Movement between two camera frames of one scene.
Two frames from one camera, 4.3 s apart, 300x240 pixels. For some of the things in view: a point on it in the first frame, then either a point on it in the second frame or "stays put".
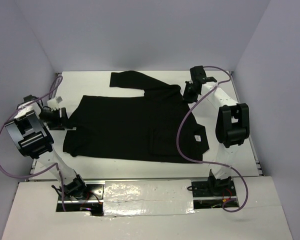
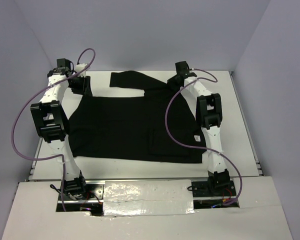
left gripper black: (60, 122) to (85, 89)
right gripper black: (186, 98) to (170, 83)
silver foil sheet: (148, 197) stays put
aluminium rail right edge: (250, 135) stays put
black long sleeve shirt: (142, 128) stays put
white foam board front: (33, 216) stays put
